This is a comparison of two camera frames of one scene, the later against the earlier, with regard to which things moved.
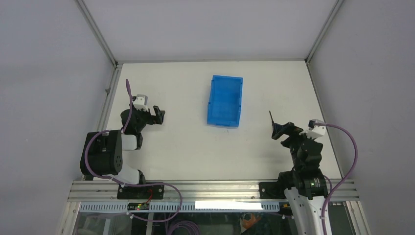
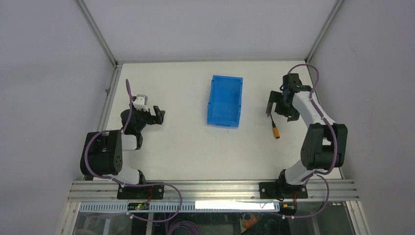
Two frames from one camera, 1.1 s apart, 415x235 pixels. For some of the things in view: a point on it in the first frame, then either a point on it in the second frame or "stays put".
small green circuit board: (138, 206) stays put
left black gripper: (152, 119) stays put
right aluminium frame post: (333, 12) stays put
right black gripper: (294, 133) -> (292, 114)
